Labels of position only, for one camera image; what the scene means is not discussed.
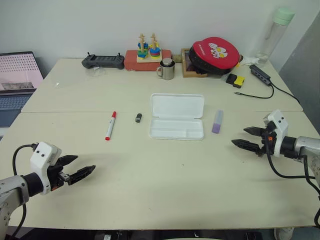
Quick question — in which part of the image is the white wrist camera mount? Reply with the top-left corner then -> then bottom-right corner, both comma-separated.
263,109 -> 289,158
29,141 -> 62,196

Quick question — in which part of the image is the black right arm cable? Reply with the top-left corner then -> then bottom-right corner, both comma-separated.
265,142 -> 320,201

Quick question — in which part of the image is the red brick-shaped box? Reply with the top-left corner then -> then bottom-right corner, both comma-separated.
124,49 -> 174,72

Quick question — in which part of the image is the white plastic case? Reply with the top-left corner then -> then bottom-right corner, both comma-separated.
149,93 -> 206,142

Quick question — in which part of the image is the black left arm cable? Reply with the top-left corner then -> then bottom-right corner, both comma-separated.
7,143 -> 39,240

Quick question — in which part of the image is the red and white marker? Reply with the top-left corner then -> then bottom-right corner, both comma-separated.
104,111 -> 118,142

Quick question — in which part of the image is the crumpled white tissue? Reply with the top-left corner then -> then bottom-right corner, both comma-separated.
240,55 -> 261,67

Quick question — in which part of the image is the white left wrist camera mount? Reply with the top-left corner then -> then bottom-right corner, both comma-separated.
29,141 -> 62,196

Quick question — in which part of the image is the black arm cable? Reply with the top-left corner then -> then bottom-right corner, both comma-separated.
265,142 -> 320,201
7,143 -> 39,240

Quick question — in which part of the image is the red and black round pad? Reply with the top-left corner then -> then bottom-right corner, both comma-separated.
188,36 -> 242,76

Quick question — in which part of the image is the clear bottle with green lid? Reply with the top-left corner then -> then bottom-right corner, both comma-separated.
255,7 -> 296,65

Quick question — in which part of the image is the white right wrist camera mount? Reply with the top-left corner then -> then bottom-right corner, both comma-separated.
263,109 -> 289,158

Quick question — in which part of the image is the stainless steel mug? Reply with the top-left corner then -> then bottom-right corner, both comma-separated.
156,58 -> 176,81

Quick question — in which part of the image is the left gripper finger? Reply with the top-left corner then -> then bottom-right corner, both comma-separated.
56,154 -> 79,168
66,164 -> 97,186

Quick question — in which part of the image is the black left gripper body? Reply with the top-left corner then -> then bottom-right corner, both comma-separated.
47,163 -> 73,192

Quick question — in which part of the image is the clear plastic wrapper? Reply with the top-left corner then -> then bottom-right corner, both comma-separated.
85,66 -> 108,78

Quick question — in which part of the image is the black drone remote controller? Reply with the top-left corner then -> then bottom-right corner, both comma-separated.
81,51 -> 125,70

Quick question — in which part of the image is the open laptop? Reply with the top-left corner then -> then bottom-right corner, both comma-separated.
0,51 -> 45,129

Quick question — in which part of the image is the wooden frame tray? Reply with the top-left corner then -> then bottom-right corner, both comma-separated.
180,47 -> 209,79

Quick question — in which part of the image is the small black block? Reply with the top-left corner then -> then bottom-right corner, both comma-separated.
225,73 -> 238,85

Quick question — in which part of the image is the yellow and black eraser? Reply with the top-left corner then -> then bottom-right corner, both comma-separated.
232,75 -> 246,89

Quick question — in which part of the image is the wooden colourful stacking toy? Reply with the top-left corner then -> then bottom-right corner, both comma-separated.
136,32 -> 163,64

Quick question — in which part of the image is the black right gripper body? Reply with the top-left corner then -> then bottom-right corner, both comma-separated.
258,124 -> 277,158

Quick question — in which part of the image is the black USB hub with cable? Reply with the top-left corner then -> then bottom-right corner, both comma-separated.
233,64 -> 301,104

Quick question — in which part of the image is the white shoe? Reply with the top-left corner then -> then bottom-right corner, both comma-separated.
273,226 -> 296,240

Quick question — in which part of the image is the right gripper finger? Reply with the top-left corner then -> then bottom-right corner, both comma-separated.
231,138 -> 261,157
243,126 -> 263,137

